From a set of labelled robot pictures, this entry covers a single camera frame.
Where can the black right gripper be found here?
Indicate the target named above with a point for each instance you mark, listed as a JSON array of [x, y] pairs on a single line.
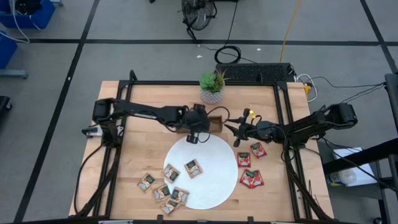
[[261, 130]]

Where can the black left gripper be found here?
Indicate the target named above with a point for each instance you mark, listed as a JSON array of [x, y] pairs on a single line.
[[196, 119]]

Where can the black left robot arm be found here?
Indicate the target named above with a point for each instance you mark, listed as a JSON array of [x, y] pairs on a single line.
[[146, 111]]

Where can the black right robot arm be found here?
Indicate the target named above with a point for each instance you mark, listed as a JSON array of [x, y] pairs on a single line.
[[304, 124]]

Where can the wooden three-compartment tray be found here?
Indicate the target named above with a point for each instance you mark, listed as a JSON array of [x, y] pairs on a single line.
[[216, 124]]

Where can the succulent in patterned grey pot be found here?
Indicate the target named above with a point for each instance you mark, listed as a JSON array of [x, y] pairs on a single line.
[[211, 95]]

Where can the white round woven placemat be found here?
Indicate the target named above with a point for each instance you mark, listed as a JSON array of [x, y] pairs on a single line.
[[214, 180]]

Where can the yellow plug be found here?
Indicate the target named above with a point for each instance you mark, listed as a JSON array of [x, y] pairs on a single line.
[[308, 89]]

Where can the black floor fan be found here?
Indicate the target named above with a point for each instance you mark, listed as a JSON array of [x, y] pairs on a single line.
[[199, 15]]

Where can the black metal stand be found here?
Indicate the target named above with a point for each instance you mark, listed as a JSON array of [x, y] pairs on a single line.
[[360, 155]]

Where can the white box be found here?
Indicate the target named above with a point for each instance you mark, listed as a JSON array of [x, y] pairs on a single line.
[[365, 172]]

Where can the blue plastic bin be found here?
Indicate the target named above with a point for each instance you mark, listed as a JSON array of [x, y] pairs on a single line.
[[43, 15]]

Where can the blue cart with grey base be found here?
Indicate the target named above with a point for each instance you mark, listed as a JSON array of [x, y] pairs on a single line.
[[6, 49]]

